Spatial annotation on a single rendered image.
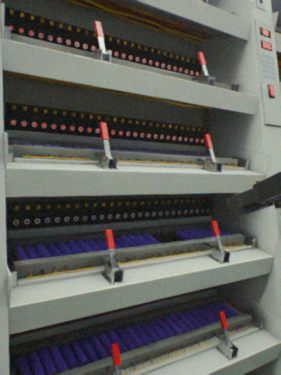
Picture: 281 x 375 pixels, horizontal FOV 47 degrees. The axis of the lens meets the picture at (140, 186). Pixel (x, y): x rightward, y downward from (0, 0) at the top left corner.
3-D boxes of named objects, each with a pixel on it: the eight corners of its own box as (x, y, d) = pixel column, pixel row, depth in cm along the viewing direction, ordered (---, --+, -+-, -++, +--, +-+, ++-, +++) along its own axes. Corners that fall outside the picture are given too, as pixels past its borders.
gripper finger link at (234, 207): (270, 205, 44) (266, 205, 44) (233, 217, 50) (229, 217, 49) (264, 184, 45) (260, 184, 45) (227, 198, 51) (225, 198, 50)
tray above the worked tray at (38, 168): (262, 192, 81) (274, 137, 78) (3, 197, 48) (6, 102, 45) (206, 174, 97) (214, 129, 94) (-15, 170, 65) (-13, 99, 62)
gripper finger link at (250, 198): (276, 197, 43) (261, 197, 41) (246, 206, 47) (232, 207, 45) (273, 186, 43) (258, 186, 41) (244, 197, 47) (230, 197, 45)
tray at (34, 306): (270, 273, 79) (278, 236, 77) (6, 335, 46) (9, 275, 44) (212, 242, 95) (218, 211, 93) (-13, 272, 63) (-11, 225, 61)
